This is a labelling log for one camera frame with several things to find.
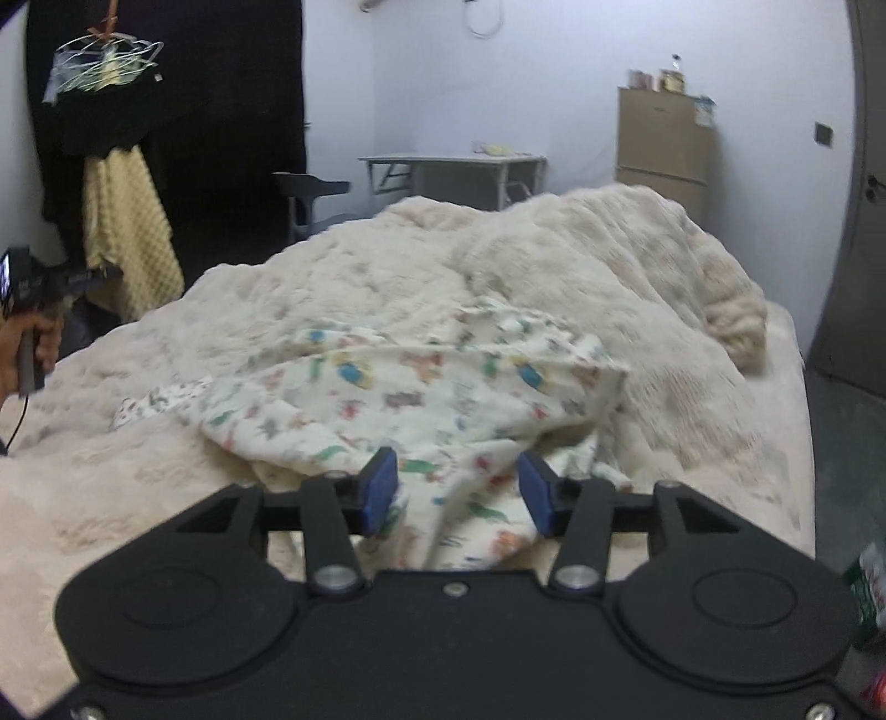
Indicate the grey folding table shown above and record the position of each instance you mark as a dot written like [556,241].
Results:
[488,183]

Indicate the jar on refrigerator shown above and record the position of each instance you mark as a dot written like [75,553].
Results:
[672,79]

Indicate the person left hand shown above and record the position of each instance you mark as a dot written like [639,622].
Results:
[32,336]

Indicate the yellow checkered towel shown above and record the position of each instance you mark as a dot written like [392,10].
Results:
[124,224]

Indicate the grey door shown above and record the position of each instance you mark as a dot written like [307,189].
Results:
[849,344]

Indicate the wire clothes hangers bundle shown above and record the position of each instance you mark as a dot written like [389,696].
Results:
[96,61]

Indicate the black wall switch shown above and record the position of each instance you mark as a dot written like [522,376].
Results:
[823,135]

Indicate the cartoon print cream garment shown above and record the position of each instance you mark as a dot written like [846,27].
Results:
[457,407]

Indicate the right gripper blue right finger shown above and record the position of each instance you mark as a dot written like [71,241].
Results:
[579,514]

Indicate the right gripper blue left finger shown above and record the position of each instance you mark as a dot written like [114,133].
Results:
[334,508]

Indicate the dark plastic chair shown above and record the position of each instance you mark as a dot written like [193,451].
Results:
[302,192]

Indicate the cream fluffy blanket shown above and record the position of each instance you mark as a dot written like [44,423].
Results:
[714,395]

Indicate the black hanging garment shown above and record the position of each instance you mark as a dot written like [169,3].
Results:
[223,115]

